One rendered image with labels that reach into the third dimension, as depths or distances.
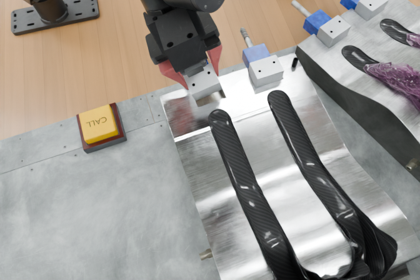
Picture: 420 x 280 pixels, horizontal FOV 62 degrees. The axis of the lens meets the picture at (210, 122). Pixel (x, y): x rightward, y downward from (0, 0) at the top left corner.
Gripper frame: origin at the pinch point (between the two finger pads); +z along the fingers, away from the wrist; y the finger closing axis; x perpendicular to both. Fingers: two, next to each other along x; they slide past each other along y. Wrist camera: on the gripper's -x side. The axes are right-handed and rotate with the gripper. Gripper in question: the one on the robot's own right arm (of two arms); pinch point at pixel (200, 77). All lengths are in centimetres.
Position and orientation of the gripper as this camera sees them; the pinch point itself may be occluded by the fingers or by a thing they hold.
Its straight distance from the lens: 56.9
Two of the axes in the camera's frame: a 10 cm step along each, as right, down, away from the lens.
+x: -2.6, -6.8, 6.9
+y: 9.1, -4.0, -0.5
